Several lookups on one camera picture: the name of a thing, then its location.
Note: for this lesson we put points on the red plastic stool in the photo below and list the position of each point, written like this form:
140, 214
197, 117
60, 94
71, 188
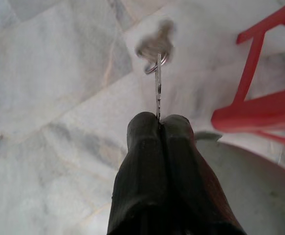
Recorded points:
254, 115

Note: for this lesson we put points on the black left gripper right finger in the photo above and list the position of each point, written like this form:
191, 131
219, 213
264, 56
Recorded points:
188, 186

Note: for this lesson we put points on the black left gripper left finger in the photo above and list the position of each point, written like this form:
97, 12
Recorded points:
142, 176

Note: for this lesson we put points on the silver key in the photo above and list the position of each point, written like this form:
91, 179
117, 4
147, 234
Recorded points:
159, 88
157, 40

